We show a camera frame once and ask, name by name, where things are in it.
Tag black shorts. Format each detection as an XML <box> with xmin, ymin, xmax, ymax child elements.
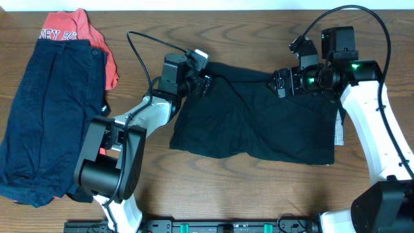
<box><xmin>169</xmin><ymin>62</ymin><xmax>338</xmax><ymax>165</ymax></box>

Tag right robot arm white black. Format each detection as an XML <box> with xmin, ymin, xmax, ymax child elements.
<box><xmin>267</xmin><ymin>26</ymin><xmax>413</xmax><ymax>232</ymax></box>

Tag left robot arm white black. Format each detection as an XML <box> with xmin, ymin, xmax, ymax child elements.
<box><xmin>74</xmin><ymin>49</ymin><xmax>212</xmax><ymax>232</ymax></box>

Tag navy blue shorts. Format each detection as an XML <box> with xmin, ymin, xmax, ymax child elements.
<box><xmin>1</xmin><ymin>39</ymin><xmax>106</xmax><ymax>208</ymax></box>

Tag red printed t-shirt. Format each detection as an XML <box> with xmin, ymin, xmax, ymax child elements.
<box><xmin>32</xmin><ymin>8</ymin><xmax>119</xmax><ymax>158</ymax></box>

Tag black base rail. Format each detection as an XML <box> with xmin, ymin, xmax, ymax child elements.
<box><xmin>63</xmin><ymin>219</ymin><xmax>321</xmax><ymax>233</ymax></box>

